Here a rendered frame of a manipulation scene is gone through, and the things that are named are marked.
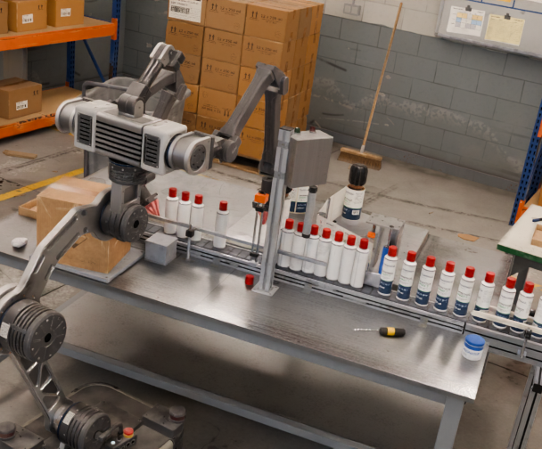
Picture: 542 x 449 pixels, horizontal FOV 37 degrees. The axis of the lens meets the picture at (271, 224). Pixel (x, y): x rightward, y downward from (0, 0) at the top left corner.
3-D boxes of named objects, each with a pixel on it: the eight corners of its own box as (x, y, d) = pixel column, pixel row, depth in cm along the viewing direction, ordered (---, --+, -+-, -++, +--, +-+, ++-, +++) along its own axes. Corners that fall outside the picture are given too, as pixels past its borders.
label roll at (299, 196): (313, 200, 400) (316, 173, 395) (315, 216, 382) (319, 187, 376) (273, 195, 399) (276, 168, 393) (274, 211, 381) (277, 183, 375)
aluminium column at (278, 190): (272, 288, 320) (294, 127, 293) (268, 292, 316) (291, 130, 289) (262, 285, 321) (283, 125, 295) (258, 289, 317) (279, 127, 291)
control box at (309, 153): (326, 184, 305) (333, 136, 297) (290, 189, 296) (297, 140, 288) (310, 175, 312) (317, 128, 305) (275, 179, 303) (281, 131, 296)
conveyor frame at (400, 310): (467, 322, 314) (470, 312, 312) (463, 335, 304) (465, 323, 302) (103, 218, 361) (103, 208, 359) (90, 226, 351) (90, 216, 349)
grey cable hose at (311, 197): (311, 236, 310) (319, 186, 302) (308, 240, 307) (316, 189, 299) (302, 234, 311) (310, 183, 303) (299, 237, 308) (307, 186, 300)
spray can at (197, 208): (202, 239, 342) (207, 194, 334) (197, 243, 338) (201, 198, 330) (192, 235, 344) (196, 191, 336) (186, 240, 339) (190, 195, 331)
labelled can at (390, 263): (391, 292, 318) (401, 246, 310) (389, 297, 313) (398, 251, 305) (379, 289, 319) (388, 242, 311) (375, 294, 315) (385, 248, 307)
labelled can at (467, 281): (466, 314, 309) (479, 266, 301) (464, 319, 305) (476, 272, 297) (453, 310, 311) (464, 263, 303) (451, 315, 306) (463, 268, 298)
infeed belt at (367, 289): (467, 322, 312) (469, 313, 310) (463, 330, 305) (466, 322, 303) (102, 217, 359) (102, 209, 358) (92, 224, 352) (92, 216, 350)
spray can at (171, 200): (177, 232, 346) (181, 188, 338) (172, 236, 341) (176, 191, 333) (167, 229, 347) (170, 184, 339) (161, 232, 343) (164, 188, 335)
